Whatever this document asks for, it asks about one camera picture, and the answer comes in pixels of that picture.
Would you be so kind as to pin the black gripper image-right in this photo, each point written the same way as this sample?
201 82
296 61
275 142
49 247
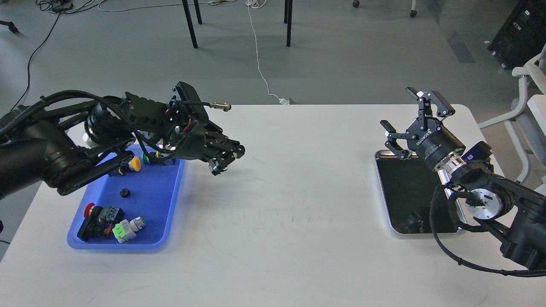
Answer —
429 139

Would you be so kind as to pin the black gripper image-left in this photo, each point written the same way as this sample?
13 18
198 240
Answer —
198 138

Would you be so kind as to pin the black robot arm image-left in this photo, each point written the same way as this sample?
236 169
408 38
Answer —
71 138

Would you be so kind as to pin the black gear in tray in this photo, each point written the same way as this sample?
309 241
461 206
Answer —
124 193

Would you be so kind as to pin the green push button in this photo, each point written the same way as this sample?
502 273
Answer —
152 158

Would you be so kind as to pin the yellow push button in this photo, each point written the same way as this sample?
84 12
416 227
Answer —
134 165

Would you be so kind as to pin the white office chair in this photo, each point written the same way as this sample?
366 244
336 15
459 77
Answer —
525 122

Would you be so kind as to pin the black equipment case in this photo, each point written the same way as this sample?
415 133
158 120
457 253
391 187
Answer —
522 36

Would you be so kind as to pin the red emergency stop button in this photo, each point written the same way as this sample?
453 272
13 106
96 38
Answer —
99 221

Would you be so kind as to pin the white green connector switch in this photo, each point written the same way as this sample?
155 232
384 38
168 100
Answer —
126 230

